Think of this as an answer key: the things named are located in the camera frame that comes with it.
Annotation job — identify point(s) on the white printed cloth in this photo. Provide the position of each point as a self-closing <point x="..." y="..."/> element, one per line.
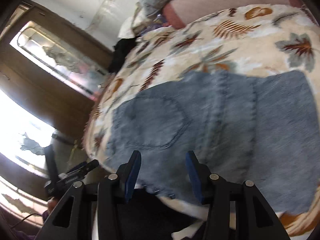
<point x="130" y="27"/>

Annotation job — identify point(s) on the wooden door with glass panel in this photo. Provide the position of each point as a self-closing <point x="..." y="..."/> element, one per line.
<point x="37" y="85"/>

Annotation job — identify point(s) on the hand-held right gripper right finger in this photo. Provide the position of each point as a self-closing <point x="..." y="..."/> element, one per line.
<point x="193" y="176"/>

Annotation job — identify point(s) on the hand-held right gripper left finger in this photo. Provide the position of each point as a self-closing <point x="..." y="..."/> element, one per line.
<point x="132" y="173"/>

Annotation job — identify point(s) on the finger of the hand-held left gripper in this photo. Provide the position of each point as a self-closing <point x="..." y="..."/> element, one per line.
<point x="82" y="168"/>
<point x="51" y="162"/>

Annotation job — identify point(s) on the leaf printed blanket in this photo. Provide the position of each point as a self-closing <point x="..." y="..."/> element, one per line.
<point x="225" y="42"/>

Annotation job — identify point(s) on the blue denim pants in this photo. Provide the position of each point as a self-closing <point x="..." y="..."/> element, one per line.
<point x="200" y="117"/>

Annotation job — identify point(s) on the purple packet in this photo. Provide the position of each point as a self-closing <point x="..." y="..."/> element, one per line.
<point x="161" y="21"/>

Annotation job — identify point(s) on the black cloth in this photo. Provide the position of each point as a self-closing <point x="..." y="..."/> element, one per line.
<point x="121" y="52"/>

